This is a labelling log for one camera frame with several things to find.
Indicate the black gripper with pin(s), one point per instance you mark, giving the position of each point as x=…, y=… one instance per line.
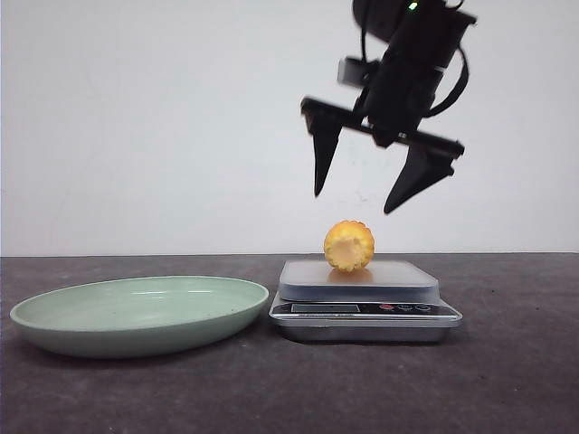
x=390, y=109

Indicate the yellow corn cob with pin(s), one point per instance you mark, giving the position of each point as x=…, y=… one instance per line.
x=349, y=246

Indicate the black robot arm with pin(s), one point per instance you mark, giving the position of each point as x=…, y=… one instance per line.
x=421, y=36

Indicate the silver digital kitchen scale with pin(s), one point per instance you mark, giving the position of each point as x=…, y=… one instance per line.
x=386, y=301

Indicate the pale green plate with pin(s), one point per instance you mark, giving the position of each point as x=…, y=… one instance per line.
x=136, y=317

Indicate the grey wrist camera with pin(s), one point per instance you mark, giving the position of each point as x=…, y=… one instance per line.
x=356, y=72

